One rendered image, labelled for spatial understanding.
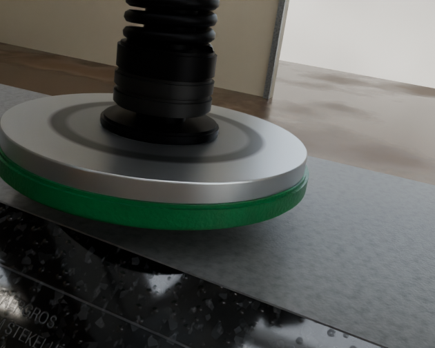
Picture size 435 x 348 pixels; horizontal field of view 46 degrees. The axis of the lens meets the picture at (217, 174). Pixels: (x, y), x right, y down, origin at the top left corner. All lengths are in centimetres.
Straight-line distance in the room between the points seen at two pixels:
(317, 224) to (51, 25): 630
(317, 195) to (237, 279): 17
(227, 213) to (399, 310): 11
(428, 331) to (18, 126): 27
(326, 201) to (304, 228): 7
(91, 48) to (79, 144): 599
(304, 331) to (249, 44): 520
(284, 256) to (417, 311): 8
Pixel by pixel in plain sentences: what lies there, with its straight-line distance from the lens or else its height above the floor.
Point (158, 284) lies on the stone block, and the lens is 31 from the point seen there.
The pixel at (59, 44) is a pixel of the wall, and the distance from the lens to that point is 656.
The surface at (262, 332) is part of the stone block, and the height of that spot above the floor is 81.
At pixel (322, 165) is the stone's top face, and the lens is 54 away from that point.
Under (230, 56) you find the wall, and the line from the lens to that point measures 551.
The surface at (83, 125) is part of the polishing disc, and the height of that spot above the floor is 88.
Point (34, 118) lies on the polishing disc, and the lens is 37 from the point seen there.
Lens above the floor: 98
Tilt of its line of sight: 20 degrees down
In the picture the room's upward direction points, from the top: 8 degrees clockwise
